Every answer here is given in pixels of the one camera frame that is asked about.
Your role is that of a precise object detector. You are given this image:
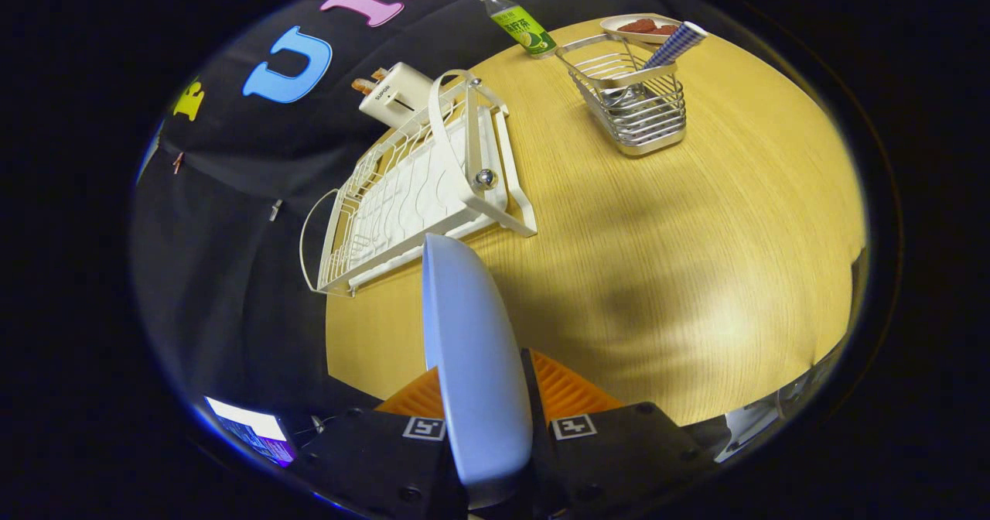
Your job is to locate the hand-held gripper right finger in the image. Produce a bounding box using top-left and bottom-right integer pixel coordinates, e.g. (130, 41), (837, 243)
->
(519, 347), (722, 520)

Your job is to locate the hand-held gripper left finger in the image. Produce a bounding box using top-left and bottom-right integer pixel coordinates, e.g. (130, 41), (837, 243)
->
(298, 365), (469, 520)

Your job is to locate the light blue plate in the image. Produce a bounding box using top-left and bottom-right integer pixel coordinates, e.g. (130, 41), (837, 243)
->
(422, 234), (534, 510)

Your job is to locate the white wire dish rack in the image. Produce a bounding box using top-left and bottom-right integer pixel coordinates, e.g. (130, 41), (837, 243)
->
(299, 70), (538, 298)

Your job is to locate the metal wire basket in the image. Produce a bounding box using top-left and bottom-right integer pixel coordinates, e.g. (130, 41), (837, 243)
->
(555, 32), (688, 156)

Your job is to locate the spoon with blue checkered handle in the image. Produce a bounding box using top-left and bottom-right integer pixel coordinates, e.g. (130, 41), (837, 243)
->
(602, 22), (708, 112)

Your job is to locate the white plate with meat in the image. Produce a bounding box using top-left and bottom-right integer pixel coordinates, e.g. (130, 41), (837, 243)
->
(599, 14), (685, 46)

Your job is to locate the lit monitor screen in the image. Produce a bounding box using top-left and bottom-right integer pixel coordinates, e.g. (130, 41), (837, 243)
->
(203, 396), (297, 467)

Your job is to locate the black backdrop cloth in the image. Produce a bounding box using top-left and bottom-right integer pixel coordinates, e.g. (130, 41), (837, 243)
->
(130, 0), (697, 428)

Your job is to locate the white toaster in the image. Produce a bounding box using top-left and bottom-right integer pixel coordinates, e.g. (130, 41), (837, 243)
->
(358, 62), (434, 128)

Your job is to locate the green tea bottle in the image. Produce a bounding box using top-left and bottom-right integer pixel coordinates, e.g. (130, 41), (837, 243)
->
(476, 0), (558, 60)

